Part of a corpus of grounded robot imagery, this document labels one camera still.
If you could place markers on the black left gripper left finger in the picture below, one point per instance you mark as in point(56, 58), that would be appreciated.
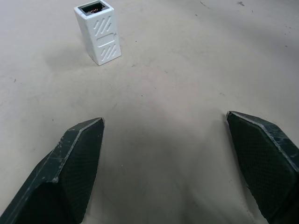
point(70, 168)

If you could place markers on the white Ethernet coupler block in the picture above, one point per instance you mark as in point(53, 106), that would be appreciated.
point(100, 35)

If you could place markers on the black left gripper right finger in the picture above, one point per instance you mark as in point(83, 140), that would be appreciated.
point(264, 163)

